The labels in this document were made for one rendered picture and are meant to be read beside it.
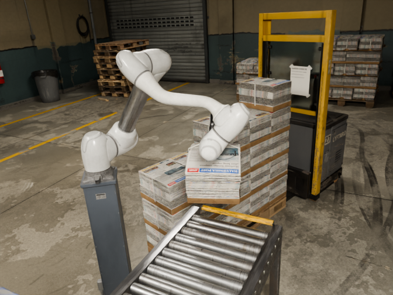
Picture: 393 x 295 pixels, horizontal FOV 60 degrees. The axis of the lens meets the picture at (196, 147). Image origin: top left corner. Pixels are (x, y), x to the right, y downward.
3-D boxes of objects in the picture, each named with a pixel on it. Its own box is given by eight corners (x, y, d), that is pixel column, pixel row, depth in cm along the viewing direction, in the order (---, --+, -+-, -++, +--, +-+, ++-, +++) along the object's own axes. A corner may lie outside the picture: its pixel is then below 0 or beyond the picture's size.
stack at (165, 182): (148, 260, 281) (136, 170, 250) (238, 204, 354) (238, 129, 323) (178, 284, 254) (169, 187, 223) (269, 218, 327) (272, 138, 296)
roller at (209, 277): (158, 261, 169) (157, 252, 168) (247, 291, 148) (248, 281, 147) (152, 266, 165) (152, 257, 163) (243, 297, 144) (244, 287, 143)
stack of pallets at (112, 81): (126, 86, 989) (120, 39, 940) (154, 86, 953) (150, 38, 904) (97, 96, 876) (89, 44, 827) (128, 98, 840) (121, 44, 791)
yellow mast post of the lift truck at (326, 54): (307, 192, 350) (321, 10, 285) (312, 189, 356) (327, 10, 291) (316, 195, 344) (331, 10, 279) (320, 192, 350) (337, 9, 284)
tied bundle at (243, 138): (193, 147, 286) (191, 122, 277) (217, 138, 304) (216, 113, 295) (226, 159, 260) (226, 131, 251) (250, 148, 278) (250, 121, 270)
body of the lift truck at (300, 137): (265, 178, 406) (266, 113, 377) (290, 163, 440) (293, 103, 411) (319, 197, 358) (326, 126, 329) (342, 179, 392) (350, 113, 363)
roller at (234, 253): (171, 238, 179) (174, 243, 182) (257, 263, 158) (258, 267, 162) (175, 230, 182) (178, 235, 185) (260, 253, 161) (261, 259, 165)
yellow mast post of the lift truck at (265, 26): (256, 174, 396) (258, 13, 331) (261, 171, 401) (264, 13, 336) (262, 176, 389) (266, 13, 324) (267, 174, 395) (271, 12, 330)
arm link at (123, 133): (96, 146, 215) (121, 136, 232) (113, 164, 212) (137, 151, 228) (134, 43, 168) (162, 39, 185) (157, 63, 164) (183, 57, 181)
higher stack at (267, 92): (238, 205, 353) (237, 81, 305) (256, 194, 372) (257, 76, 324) (269, 219, 327) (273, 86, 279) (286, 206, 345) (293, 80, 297)
